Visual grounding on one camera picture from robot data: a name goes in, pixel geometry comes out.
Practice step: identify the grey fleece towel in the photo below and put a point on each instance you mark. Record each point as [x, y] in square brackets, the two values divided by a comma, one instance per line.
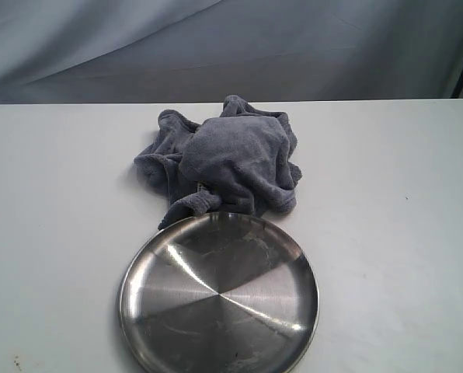
[238, 162]

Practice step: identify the round stainless steel plate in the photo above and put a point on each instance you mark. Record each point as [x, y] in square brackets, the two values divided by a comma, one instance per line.
[221, 292]

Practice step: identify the grey backdrop curtain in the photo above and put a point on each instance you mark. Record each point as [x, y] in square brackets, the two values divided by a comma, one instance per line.
[202, 51]

